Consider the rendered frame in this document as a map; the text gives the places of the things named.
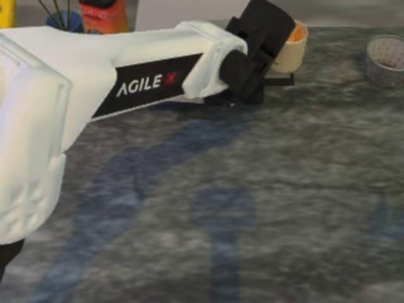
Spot grey perforated cup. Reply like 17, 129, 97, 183
365, 34, 404, 88

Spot beige cup with orange inside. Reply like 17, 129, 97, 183
270, 19, 309, 74

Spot yellow container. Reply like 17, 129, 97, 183
0, 0, 17, 30

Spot blue pen holder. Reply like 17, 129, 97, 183
44, 9, 86, 34

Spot thin dark sticks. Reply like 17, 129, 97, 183
37, 0, 74, 23

